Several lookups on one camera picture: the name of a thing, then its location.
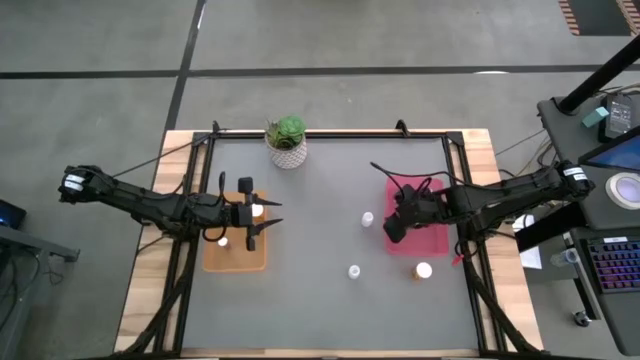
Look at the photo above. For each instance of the grey equipment cart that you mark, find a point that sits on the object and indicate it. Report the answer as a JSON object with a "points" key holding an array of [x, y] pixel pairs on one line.
{"points": [[560, 130]]}

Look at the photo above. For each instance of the clear plastic cup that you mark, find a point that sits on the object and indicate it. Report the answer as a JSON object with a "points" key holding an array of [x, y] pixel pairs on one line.
{"points": [[565, 257]]}

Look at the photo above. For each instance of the black metal table frame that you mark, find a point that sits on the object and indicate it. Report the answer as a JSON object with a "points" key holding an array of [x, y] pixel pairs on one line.
{"points": [[327, 134]]}

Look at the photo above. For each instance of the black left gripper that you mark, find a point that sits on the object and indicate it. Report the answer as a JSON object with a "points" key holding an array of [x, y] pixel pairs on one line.
{"points": [[247, 217]]}

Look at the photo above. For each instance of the black frame clamp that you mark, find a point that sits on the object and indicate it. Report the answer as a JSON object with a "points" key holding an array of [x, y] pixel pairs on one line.
{"points": [[216, 126], [401, 126]]}

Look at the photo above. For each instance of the black metal bar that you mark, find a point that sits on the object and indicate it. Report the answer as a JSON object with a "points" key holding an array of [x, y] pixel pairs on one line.
{"points": [[550, 227]]}

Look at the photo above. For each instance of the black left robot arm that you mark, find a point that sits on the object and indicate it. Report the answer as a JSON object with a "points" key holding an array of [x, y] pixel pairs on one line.
{"points": [[150, 202]]}

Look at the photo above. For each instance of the white paper sheet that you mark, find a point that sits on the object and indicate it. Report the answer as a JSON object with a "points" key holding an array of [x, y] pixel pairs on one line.
{"points": [[531, 257]]}

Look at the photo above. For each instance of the wooden cutting board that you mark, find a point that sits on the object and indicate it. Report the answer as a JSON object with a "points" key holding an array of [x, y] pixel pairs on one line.
{"points": [[240, 259]]}

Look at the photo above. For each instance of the purple backlit keyboard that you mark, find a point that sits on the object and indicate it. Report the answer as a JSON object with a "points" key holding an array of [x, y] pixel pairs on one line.
{"points": [[617, 265]]}

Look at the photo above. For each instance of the small red clip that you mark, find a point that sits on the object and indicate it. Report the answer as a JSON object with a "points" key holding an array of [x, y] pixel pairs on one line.
{"points": [[456, 260]]}

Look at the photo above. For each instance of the clear medicine bottle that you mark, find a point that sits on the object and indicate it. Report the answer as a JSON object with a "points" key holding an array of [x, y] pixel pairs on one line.
{"points": [[223, 242]]}

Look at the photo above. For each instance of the succulent in white patterned pot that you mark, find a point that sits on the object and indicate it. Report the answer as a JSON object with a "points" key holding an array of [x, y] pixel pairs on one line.
{"points": [[287, 142]]}

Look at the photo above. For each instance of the black caster wheel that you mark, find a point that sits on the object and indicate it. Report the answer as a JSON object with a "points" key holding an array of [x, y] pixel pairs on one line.
{"points": [[582, 318]]}

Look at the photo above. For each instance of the grey metal desk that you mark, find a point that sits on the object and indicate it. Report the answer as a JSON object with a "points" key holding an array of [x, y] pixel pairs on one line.
{"points": [[25, 280]]}

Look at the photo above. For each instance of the monitor with blue screen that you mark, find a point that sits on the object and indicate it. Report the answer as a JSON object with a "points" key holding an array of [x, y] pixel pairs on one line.
{"points": [[617, 155]]}

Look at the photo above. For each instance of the striped floor mat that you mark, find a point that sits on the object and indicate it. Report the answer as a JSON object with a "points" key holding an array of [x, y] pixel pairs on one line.
{"points": [[600, 15]]}

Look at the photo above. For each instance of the black power adapter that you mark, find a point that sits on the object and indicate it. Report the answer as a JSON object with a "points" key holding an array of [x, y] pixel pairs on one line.
{"points": [[617, 117]]}

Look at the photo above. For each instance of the blue lit device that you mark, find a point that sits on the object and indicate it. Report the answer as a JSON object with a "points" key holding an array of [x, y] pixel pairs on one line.
{"points": [[11, 214]]}

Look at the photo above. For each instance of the pink plastic bin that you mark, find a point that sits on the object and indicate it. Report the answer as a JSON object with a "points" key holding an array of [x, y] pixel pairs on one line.
{"points": [[425, 244]]}

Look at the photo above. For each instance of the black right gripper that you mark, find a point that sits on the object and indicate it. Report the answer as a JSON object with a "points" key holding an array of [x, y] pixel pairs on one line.
{"points": [[420, 210]]}

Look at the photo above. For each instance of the black metal pole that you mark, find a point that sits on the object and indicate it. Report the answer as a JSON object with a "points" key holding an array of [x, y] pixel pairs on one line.
{"points": [[600, 75]]}

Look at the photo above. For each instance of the round white disc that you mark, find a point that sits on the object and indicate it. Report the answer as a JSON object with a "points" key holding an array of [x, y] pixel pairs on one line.
{"points": [[626, 190]]}

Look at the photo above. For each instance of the orange medicine bottle white cap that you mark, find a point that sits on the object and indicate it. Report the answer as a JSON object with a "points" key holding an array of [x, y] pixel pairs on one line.
{"points": [[423, 270]]}

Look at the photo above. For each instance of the small teal block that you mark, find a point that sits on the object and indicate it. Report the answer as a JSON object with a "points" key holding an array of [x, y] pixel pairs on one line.
{"points": [[595, 117]]}

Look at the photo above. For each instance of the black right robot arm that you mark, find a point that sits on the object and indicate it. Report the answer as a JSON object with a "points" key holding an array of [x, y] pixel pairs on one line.
{"points": [[505, 197]]}

